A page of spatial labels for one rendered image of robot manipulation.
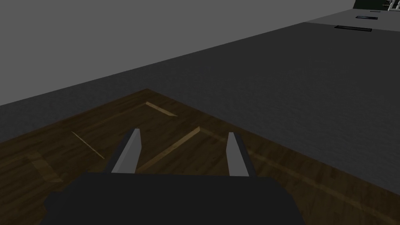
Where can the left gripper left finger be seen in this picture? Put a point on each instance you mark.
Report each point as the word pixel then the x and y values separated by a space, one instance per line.
pixel 126 156

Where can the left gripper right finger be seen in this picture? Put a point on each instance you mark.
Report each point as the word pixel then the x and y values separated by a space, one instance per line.
pixel 237 157

